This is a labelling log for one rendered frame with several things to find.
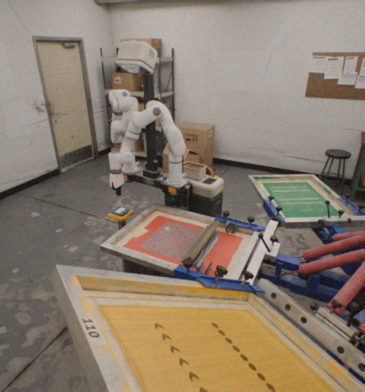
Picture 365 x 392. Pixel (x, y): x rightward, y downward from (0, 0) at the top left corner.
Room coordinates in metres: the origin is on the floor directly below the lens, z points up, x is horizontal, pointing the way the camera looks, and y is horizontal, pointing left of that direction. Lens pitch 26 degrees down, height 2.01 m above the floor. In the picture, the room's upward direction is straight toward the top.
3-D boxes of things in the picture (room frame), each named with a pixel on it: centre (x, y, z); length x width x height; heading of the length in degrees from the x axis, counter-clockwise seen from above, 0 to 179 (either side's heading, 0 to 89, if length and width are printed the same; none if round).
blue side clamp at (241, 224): (1.63, -0.35, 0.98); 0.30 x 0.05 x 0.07; 63
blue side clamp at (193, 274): (1.13, -0.10, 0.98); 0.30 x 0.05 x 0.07; 63
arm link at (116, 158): (1.85, 0.40, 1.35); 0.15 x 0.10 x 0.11; 108
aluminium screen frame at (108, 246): (1.49, -0.01, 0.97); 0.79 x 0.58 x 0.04; 63
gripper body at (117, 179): (1.85, 0.44, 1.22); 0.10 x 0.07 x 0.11; 153
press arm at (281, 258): (1.23, -0.51, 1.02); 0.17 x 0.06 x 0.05; 63
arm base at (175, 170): (1.99, 0.04, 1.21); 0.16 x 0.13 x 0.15; 147
